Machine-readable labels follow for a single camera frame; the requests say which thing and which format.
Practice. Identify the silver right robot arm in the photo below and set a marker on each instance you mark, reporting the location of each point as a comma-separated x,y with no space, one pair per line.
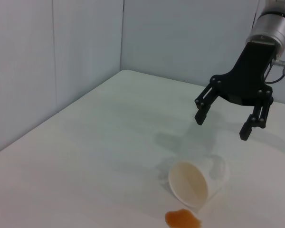
270,26

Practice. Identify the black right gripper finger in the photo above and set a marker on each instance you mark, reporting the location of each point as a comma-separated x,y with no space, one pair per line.
259,116
204,104

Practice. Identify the brown liquid stain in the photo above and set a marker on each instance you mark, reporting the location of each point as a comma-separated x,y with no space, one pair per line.
180,217

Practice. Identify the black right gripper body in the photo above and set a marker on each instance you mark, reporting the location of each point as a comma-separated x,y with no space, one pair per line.
250,78

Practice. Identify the white paper cup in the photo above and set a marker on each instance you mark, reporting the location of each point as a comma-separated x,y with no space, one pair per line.
187,185

